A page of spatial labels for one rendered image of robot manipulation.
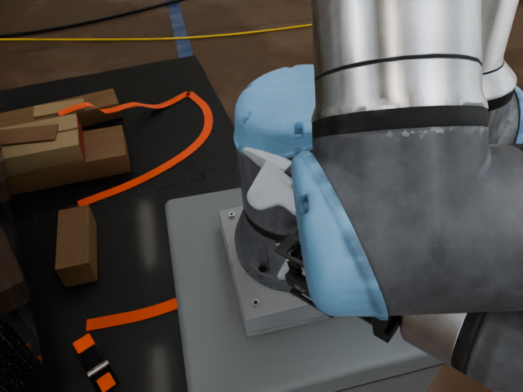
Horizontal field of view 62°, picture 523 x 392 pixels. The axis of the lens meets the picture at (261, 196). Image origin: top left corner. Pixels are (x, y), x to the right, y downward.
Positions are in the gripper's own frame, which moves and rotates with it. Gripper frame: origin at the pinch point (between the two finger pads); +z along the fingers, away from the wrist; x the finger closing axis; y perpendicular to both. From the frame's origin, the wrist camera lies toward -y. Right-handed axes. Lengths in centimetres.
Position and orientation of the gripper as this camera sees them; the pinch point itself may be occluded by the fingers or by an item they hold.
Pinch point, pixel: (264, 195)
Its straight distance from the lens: 50.0
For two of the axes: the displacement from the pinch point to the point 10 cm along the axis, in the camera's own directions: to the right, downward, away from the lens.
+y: -6.4, 6.4, -4.3
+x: 2.5, 7.0, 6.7
